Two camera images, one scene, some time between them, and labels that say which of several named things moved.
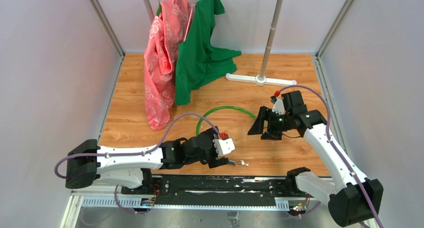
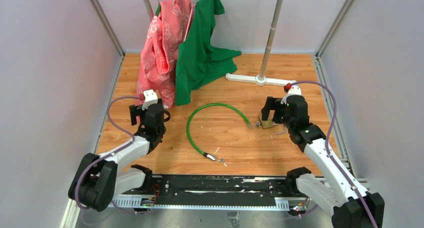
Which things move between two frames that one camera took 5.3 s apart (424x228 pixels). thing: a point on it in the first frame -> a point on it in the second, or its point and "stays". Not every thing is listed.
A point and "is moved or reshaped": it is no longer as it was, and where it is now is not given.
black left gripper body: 210,157 -> 142,120
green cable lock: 230,162 -> 209,156
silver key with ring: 242,163 is moved or reshaped
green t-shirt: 197,60 stays
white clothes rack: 261,78 stays
